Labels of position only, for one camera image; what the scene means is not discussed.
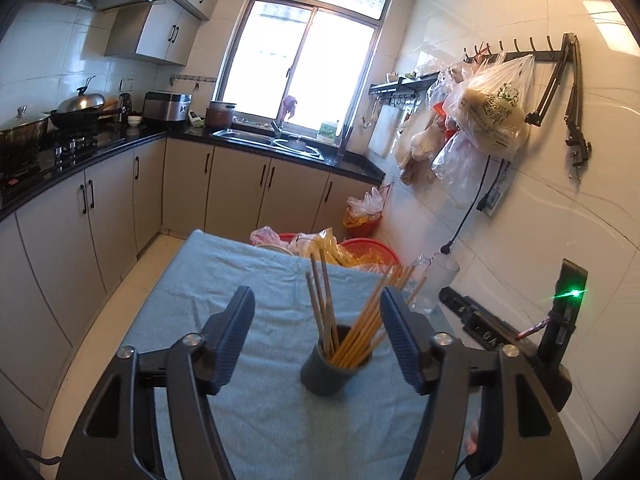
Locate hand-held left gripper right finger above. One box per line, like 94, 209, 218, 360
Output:
379, 286, 583, 480

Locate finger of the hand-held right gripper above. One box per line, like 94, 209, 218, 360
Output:
439, 286, 493, 321

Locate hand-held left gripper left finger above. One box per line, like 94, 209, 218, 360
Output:
55, 285, 257, 480

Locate bundle of wooden chopsticks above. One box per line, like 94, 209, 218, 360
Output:
305, 252, 428, 370

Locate black perforated utensil holder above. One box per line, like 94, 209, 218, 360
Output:
300, 324, 373, 397

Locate clear glass pitcher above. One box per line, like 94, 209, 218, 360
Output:
407, 252, 461, 316

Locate grey-blue table cloth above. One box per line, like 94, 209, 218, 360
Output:
117, 229, 481, 480

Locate red plastic basket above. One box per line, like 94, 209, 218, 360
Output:
340, 237, 403, 271

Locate pink white plastic bag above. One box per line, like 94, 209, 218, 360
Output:
250, 226, 291, 248

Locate yellow plastic bag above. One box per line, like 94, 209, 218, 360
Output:
287, 229, 361, 267

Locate crumpled clear plastic bag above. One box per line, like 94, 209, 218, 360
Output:
431, 130, 493, 208

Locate plastic bag with poultry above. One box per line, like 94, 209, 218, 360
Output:
392, 110, 461, 186

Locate beige kitchen base cabinets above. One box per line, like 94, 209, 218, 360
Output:
0, 137, 381, 401

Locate white cutting board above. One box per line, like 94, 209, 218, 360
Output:
367, 104, 401, 157

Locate large clear plastic bag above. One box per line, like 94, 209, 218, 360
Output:
457, 52, 536, 153

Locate steel kitchen sink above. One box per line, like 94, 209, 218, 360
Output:
212, 129, 326, 161

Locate brown clay pot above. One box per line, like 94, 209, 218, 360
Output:
206, 101, 237, 129

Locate black kitchen countertop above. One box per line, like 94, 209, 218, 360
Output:
0, 125, 386, 223

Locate black silver rice cooker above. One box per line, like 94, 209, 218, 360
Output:
143, 91, 193, 125

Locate black gas stove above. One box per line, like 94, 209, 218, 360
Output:
0, 130, 101, 181

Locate steel wok lid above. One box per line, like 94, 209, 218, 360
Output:
56, 76, 107, 113

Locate kitchen window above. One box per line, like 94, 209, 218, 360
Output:
212, 0, 398, 136

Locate steel pot with lid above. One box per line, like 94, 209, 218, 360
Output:
0, 106, 51, 148

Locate beige upper cabinets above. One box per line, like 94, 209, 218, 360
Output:
104, 0, 236, 66

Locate red braided cable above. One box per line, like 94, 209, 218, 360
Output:
515, 317, 551, 341

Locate black power cable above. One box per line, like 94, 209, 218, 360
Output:
440, 155, 513, 256

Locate black wall shelf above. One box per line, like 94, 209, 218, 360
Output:
369, 72, 441, 106

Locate black coat hook rail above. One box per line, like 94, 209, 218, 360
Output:
462, 35, 568, 63

